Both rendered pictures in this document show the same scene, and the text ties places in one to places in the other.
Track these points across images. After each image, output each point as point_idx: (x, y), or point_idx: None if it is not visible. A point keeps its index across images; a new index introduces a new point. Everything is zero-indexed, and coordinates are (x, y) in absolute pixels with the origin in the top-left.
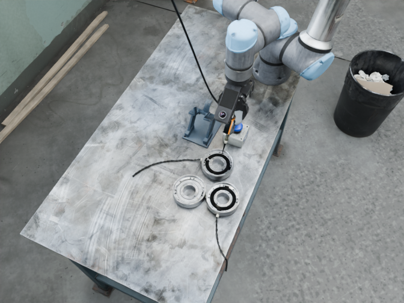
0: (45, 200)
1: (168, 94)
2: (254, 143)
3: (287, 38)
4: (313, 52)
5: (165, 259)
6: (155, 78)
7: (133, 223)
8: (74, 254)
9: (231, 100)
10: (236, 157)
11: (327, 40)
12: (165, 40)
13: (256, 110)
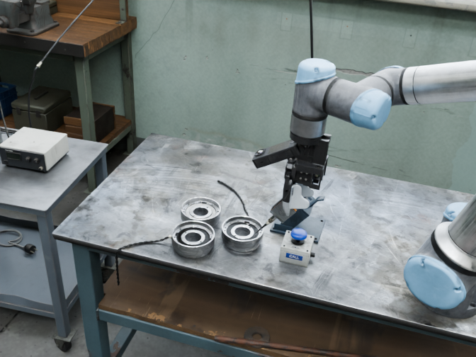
0: (184, 139)
1: (343, 197)
2: (290, 273)
3: None
4: (430, 241)
5: (122, 208)
6: (363, 185)
7: (162, 186)
8: (131, 159)
9: (278, 149)
10: (263, 256)
11: (458, 244)
12: (433, 189)
13: (352, 275)
